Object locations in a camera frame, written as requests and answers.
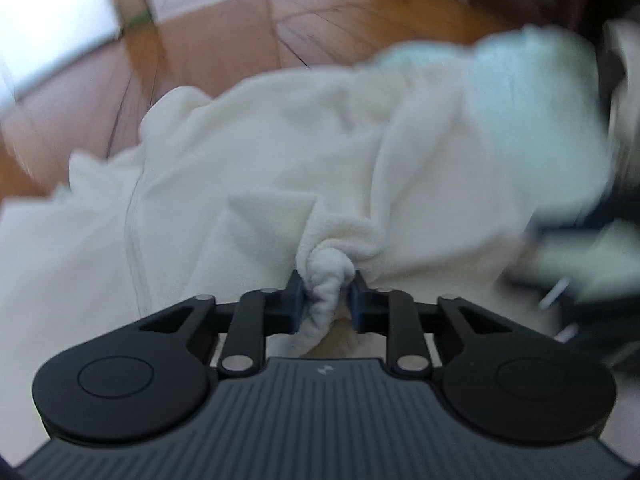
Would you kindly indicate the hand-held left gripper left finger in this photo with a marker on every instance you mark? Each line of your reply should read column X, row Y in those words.
column 296, row 302

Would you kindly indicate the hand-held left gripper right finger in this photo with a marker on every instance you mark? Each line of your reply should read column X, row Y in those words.
column 355, row 305

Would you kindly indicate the white fleece garment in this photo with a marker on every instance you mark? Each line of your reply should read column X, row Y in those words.
column 225, row 160

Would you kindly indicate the light green blanket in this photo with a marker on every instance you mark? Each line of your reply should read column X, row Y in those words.
column 540, row 110

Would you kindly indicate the green tape strip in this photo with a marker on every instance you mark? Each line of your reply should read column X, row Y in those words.
column 137, row 17

